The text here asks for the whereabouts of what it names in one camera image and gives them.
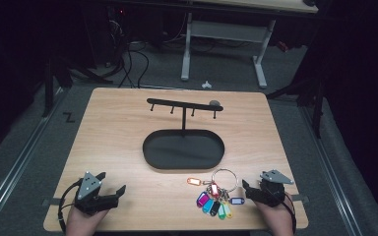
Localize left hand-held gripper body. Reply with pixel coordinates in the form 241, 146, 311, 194
74, 170, 119, 216

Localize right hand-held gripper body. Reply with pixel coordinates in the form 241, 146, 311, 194
258, 168, 295, 208

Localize key ring with coloured tags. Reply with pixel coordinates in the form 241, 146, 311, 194
186, 167, 246, 221

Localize black key rack with tray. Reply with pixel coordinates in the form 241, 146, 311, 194
142, 97, 226, 171

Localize person's right hand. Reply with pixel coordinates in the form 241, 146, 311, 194
253, 192, 295, 236

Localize person's left hand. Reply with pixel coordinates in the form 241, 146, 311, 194
65, 205, 110, 236

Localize grey tape strip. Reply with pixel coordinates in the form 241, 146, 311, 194
41, 197, 62, 207
290, 194, 310, 203

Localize black metal stand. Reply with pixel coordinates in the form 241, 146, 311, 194
265, 73, 327, 140

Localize small red object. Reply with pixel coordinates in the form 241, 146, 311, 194
276, 40, 290, 53

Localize white-framed desk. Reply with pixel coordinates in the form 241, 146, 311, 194
180, 0, 320, 89

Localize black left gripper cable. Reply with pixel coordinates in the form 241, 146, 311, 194
57, 178, 84, 232

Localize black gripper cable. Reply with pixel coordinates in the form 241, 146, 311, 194
283, 193, 298, 234
57, 178, 84, 232

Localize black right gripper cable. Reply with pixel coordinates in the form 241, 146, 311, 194
283, 193, 298, 234

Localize metal floor rail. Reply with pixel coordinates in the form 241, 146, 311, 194
0, 92, 67, 232
298, 105, 364, 236

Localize black floor cables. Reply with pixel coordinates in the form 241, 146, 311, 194
111, 19, 191, 89

